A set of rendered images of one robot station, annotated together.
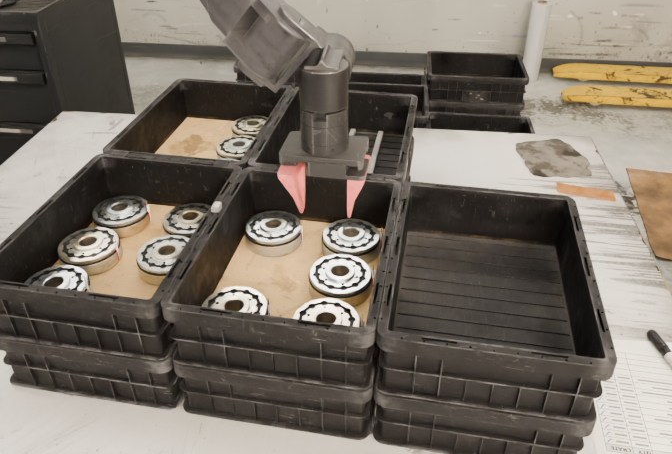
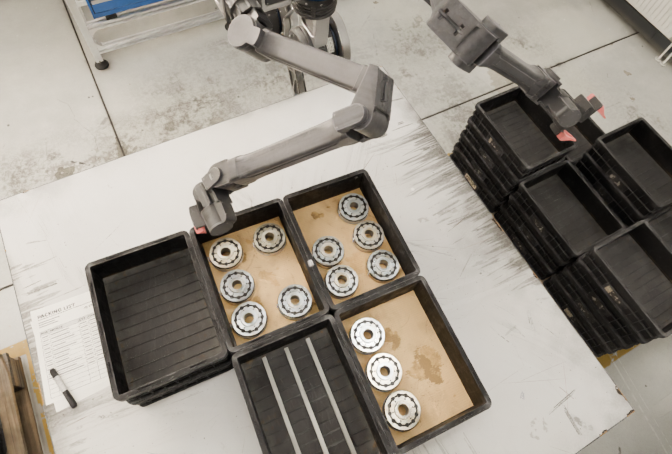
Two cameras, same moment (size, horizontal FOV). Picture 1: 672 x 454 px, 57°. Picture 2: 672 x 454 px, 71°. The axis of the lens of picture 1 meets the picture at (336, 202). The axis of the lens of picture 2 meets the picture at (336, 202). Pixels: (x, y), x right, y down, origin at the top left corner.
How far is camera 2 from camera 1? 1.46 m
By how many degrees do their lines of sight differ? 79
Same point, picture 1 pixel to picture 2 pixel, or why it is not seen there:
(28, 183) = (522, 309)
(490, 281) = (163, 340)
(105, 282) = (345, 229)
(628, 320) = (88, 415)
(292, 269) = (269, 286)
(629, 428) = (88, 329)
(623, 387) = (91, 354)
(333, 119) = not seen: hidden behind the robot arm
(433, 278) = (194, 324)
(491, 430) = not seen: hidden behind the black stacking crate
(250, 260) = (294, 280)
